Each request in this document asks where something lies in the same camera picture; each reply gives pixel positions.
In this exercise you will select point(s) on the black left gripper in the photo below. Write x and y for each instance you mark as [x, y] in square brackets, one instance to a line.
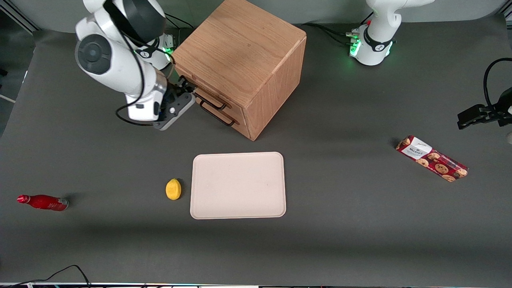
[497, 109]

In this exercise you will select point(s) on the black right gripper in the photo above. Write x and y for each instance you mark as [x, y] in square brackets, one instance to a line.
[176, 91]

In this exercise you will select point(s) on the wooden drawer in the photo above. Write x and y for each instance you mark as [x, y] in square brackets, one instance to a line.
[224, 100]
[240, 122]

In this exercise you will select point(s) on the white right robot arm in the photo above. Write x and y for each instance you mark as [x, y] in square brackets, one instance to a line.
[116, 68]

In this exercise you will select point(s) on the wooden drawer cabinet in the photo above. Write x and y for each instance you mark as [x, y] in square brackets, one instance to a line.
[240, 48]

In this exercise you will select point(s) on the red cookie package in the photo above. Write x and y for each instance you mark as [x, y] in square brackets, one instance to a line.
[432, 158]

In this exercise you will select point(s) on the yellow lemon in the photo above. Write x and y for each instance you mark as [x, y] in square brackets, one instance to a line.
[173, 189]

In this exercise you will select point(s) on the beige rectangular tray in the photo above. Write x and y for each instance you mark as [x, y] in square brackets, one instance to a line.
[238, 186]

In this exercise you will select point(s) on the red bottle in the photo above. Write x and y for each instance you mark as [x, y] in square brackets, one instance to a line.
[46, 202]

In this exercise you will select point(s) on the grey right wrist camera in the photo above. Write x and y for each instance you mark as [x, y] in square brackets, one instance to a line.
[176, 112]

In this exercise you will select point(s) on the aluminium frame bar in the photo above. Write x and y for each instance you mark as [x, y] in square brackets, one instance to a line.
[20, 18]

